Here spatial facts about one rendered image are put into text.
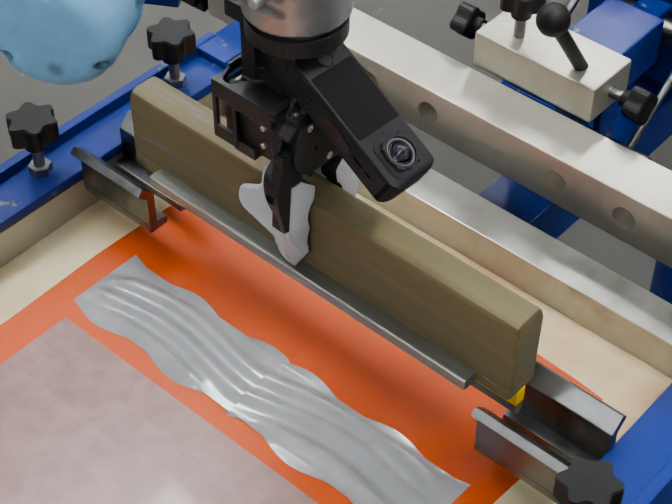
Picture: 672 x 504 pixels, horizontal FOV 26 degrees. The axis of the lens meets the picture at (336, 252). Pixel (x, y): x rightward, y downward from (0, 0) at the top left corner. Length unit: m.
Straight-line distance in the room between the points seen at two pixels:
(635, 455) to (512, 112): 0.34
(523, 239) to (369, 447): 0.23
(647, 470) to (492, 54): 0.41
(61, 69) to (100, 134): 0.49
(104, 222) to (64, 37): 0.50
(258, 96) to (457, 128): 0.30
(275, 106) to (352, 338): 0.25
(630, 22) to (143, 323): 0.52
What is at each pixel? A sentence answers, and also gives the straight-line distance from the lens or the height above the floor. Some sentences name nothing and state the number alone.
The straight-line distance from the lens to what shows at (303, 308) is 1.20.
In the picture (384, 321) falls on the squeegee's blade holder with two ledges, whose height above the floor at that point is 1.05.
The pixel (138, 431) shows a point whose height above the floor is 0.96.
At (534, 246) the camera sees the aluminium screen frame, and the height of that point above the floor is 0.99.
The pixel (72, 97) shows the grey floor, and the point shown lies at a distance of 2.96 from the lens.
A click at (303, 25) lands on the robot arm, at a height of 1.28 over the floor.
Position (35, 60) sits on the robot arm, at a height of 1.34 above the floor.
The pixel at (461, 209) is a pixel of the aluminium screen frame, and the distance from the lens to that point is 1.23.
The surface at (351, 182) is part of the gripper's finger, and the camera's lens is 1.09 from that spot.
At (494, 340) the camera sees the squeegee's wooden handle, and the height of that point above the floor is 1.09.
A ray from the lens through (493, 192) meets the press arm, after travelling 1.36.
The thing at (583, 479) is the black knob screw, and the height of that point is 1.06.
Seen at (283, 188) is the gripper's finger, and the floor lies 1.15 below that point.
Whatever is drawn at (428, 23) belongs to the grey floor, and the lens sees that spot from 3.12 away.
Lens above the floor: 1.83
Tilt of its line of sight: 45 degrees down
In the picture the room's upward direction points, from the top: straight up
